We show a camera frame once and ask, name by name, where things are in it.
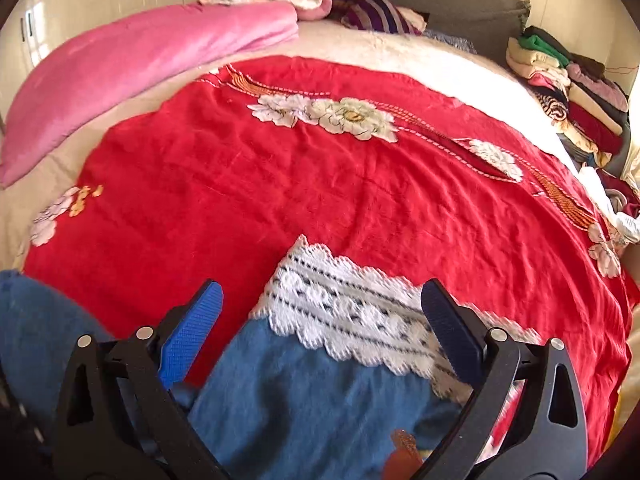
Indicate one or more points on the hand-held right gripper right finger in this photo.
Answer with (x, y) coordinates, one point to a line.
(452, 332)

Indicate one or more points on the cream bed sheet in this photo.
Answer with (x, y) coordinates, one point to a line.
(400, 50)

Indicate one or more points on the red floral bed cover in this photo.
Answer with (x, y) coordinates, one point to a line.
(300, 175)

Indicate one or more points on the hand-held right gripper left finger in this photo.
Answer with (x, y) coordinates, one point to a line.
(192, 330)

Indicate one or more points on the pink quilt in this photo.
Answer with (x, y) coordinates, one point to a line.
(125, 70)

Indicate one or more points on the purple striped pillow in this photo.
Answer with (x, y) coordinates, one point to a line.
(372, 12)

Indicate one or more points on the blue denim skirt lace trim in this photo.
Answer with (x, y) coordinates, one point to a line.
(310, 400)

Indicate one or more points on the pile of folded clothes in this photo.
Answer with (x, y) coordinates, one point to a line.
(575, 95)

